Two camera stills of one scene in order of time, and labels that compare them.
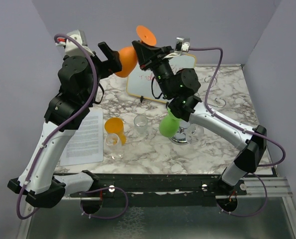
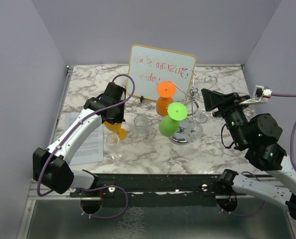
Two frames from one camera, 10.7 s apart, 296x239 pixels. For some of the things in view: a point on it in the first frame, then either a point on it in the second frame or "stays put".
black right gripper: x=156 y=56 -> x=222 y=102
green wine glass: x=169 y=124 stays put
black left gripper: x=113 y=64 -> x=119 y=119
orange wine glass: x=127 y=55 -> x=166 y=89
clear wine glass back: x=141 y=122 stays put
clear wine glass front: x=112 y=140 stays put
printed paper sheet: x=86 y=144 stays put
